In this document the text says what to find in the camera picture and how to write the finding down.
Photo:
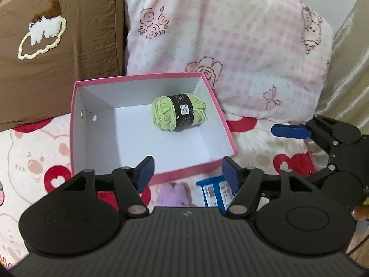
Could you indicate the brown embroidered pillow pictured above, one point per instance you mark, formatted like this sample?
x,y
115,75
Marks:
x,y
72,63

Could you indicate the beige satin cloth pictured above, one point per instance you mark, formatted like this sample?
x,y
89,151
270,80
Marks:
x,y
351,78

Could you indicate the person's right hand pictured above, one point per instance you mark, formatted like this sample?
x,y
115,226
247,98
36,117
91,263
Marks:
x,y
361,213

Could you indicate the purple plush toy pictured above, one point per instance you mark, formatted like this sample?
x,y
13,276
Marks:
x,y
173,194

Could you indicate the blue packet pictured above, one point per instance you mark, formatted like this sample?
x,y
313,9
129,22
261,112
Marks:
x,y
213,192

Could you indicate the pink checked pillow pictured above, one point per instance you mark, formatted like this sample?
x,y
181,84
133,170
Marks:
x,y
230,34

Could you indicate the pink cardboard box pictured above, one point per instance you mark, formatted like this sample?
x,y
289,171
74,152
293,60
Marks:
x,y
129,138

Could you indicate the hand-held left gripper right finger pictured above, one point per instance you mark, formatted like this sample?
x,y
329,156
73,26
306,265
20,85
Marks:
x,y
230,174

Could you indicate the green yarn ball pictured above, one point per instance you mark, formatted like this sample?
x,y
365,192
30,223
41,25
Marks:
x,y
164,112

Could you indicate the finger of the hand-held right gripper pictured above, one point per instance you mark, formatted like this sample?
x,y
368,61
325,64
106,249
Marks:
x,y
288,131
321,174

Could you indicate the printed bear blanket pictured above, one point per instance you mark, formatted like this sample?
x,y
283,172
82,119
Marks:
x,y
259,150

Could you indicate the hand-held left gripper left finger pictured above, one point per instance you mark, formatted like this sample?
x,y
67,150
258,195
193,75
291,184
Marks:
x,y
146,173

